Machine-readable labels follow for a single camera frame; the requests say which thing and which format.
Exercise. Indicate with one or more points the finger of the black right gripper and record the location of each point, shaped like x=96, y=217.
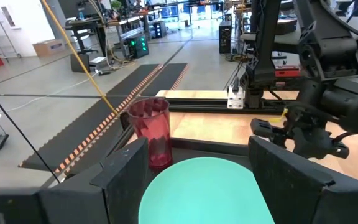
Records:
x=269, y=128

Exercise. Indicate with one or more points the brown cardboard box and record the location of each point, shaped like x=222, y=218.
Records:
x=49, y=48

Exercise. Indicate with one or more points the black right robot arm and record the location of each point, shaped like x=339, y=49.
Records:
x=328, y=46

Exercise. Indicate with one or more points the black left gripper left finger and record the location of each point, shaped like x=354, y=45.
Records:
x=126, y=183

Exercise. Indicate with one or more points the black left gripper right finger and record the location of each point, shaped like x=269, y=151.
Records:
x=284, y=186

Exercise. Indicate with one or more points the computer with green lights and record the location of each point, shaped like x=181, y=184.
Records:
x=138, y=46

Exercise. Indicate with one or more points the teal round plate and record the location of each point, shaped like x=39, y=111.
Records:
x=204, y=193

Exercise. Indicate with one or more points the black power strip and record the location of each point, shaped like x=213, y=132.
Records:
x=0, y=142

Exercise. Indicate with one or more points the black computer tower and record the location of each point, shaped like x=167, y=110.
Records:
x=225, y=37

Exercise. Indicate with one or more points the red faceted plastic cup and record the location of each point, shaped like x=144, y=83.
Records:
x=152, y=130

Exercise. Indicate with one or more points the black hazard-striped floor mat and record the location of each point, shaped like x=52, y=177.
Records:
x=166, y=77
x=82, y=133

